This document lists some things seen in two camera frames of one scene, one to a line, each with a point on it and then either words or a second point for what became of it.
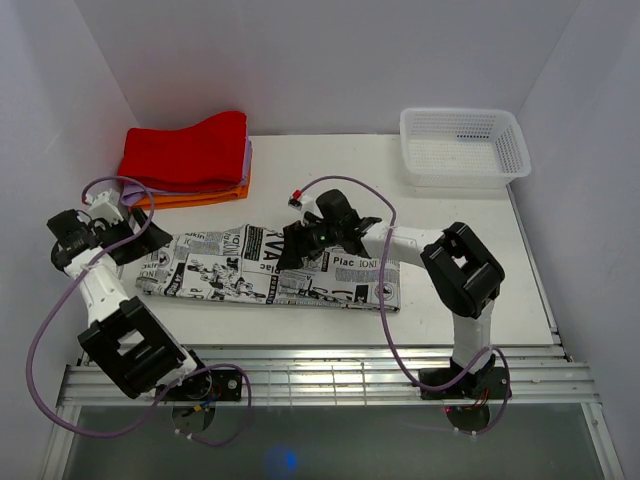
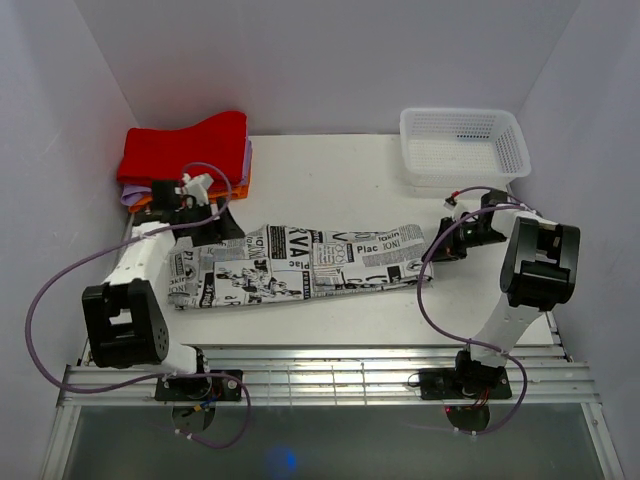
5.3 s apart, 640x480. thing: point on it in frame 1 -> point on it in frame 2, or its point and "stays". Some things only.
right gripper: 297,244 -> 447,249
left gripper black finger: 153,238 -> 226,227
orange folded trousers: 187,199 stays
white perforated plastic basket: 462,147 stays
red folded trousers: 207,154 stays
